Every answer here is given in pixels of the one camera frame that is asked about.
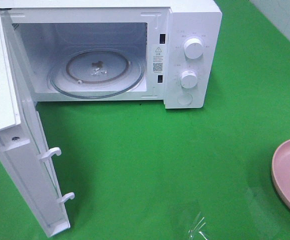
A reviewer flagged round door release button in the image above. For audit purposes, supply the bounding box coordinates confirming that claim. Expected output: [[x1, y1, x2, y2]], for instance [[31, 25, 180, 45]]
[[177, 93, 193, 105]]

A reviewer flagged white microwave knob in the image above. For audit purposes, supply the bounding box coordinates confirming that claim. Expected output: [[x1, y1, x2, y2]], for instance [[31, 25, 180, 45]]
[[180, 70, 198, 89], [183, 37, 204, 60]]

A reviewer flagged white microwave door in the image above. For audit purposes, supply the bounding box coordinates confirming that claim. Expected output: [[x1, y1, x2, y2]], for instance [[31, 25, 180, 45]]
[[0, 10, 75, 237]]

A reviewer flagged glass microwave turntable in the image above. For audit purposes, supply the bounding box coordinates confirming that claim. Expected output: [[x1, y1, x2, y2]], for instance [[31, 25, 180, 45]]
[[48, 48, 145, 99]]

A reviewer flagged white microwave oven body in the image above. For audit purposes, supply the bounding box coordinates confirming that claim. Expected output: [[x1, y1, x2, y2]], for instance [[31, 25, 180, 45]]
[[0, 0, 222, 111]]

